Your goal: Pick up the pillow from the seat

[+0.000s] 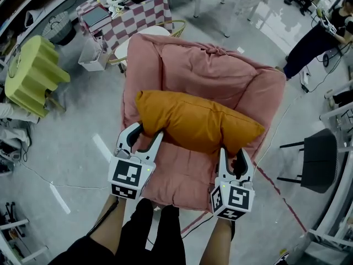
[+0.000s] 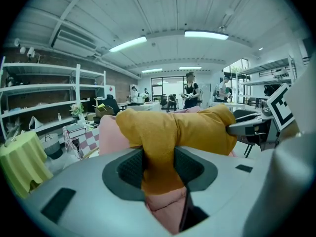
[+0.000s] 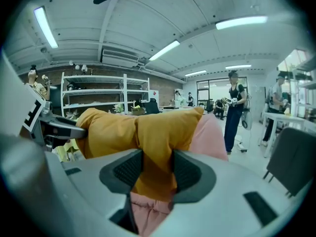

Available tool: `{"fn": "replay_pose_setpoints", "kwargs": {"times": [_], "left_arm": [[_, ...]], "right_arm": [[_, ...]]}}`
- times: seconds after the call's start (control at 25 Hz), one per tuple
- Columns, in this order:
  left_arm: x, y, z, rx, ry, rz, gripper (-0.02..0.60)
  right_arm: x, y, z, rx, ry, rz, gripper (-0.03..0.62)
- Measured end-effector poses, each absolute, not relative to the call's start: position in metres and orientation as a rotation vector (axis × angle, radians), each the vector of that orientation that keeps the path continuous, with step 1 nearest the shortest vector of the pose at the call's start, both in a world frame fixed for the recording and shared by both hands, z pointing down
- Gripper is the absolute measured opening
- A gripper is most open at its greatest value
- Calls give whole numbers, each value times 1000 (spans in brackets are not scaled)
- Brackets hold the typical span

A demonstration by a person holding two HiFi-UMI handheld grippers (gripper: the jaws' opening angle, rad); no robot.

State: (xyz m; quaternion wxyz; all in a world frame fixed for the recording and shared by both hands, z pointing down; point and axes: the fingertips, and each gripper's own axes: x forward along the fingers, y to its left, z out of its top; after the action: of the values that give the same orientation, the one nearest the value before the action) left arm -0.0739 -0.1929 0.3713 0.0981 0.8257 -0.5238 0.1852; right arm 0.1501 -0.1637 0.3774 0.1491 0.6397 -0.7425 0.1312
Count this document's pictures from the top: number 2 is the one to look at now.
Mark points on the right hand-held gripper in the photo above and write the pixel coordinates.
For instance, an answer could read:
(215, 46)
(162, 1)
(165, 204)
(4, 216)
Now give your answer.
(291, 171)

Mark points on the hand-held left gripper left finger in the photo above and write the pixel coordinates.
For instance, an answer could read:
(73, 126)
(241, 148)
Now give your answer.
(81, 181)

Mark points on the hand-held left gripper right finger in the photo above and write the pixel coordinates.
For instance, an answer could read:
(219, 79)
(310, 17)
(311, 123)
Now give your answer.
(222, 181)

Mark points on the yellow pillow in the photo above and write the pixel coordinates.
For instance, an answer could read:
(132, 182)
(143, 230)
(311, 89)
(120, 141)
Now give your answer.
(172, 132)

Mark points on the pink checkered cloth table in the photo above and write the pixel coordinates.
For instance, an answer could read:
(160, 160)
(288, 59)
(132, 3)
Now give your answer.
(91, 139)

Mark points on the grey woven basket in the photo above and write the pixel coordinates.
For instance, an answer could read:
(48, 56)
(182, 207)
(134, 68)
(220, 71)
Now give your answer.
(52, 146)

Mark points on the stack of books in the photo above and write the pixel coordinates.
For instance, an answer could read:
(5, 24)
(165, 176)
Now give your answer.
(76, 130)

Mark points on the white metal shelving unit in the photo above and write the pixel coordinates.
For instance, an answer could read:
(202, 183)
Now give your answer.
(49, 88)
(266, 69)

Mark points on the round table with yellow-green cloth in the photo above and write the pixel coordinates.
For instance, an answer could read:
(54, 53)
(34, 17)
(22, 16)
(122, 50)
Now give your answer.
(22, 162)

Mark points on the clear plastic bottle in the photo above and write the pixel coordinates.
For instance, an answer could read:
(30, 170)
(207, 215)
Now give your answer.
(59, 117)

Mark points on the flower bouquet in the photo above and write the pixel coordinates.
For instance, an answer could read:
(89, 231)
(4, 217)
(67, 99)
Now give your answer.
(77, 109)

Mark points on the open cardboard box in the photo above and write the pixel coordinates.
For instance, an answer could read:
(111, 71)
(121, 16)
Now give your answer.
(103, 111)

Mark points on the white bag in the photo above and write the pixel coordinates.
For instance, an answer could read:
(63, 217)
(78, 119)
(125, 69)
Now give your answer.
(35, 123)

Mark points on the long ceiling light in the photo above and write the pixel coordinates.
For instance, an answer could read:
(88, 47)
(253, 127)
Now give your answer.
(151, 70)
(190, 68)
(206, 34)
(128, 44)

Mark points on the black office chair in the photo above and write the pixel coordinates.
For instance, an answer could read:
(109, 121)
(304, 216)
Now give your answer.
(112, 104)

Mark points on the glass door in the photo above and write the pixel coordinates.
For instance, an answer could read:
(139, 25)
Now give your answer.
(163, 88)

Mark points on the white table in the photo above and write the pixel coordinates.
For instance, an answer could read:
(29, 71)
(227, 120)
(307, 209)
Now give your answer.
(143, 105)

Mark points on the ceiling air conditioner unit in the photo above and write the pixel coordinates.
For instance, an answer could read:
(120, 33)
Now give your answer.
(74, 43)

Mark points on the white security camera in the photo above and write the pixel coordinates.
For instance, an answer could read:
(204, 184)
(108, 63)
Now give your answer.
(30, 51)

